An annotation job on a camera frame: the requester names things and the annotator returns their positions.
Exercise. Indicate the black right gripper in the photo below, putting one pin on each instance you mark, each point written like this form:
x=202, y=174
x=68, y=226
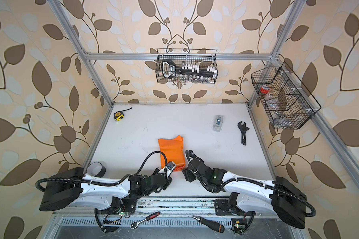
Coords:
x=188, y=174

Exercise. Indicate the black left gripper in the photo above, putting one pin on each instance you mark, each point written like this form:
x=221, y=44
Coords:
x=167, y=183

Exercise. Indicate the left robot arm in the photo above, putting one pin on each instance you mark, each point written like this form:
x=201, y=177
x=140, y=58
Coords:
x=74, y=188

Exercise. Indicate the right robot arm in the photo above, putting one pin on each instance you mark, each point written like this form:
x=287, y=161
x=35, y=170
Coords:
x=278, y=197

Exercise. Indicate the black orange screwdriver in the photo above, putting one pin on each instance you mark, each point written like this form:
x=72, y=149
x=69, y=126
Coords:
x=213, y=225

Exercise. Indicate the black adjustable wrench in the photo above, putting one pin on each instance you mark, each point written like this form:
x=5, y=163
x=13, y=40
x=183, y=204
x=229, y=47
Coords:
x=243, y=130

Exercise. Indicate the yellow tape measure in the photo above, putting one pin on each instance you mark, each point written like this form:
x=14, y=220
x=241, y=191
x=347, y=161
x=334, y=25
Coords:
x=119, y=115

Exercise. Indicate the red capped plastic bottle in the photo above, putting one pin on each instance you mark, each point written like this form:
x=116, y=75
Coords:
x=265, y=92

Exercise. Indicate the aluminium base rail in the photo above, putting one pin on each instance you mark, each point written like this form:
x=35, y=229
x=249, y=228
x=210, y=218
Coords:
x=168, y=206

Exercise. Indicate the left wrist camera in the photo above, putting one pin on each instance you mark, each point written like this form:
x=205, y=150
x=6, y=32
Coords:
x=170, y=167

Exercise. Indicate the red handled ratchet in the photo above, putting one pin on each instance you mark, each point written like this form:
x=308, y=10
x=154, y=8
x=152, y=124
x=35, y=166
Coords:
x=135, y=224

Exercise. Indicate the side wire basket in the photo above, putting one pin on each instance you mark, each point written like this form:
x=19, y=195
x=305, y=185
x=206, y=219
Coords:
x=293, y=103

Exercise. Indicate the back wire basket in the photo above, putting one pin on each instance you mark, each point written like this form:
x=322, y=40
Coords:
x=204, y=57

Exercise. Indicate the socket set rail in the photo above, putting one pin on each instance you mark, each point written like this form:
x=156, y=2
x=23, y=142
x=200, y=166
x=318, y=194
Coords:
x=186, y=71

